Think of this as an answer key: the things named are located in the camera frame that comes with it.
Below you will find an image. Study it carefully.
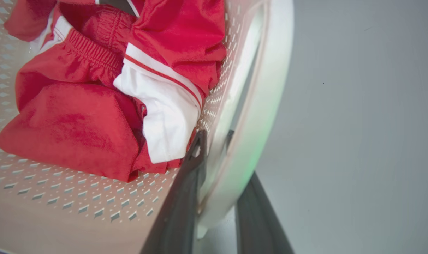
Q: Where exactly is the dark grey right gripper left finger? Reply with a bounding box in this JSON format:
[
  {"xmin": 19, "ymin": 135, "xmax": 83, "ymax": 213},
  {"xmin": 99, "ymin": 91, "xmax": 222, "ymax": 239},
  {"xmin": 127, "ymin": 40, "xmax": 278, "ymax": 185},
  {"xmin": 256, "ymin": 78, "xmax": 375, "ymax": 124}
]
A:
[{"xmin": 140, "ymin": 130, "xmax": 208, "ymax": 254}]

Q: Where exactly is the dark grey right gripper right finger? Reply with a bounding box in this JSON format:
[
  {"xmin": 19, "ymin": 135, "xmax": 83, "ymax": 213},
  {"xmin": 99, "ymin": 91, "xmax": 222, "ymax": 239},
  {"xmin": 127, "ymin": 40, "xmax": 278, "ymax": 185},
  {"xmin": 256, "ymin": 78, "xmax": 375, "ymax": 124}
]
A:
[{"xmin": 225, "ymin": 130, "xmax": 295, "ymax": 254}]

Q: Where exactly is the white perforated plastic laundry basket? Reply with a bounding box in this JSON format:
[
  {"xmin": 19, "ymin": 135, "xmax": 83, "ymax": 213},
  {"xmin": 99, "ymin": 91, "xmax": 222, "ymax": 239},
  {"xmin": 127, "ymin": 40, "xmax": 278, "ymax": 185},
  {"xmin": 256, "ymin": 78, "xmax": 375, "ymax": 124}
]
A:
[{"xmin": 0, "ymin": 0, "xmax": 295, "ymax": 254}]

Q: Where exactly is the red and white sports garment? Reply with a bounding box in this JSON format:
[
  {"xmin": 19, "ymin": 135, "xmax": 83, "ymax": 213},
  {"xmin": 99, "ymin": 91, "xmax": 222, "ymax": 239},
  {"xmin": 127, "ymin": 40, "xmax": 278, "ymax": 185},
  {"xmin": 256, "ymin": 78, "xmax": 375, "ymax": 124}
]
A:
[{"xmin": 0, "ymin": 0, "xmax": 227, "ymax": 183}]

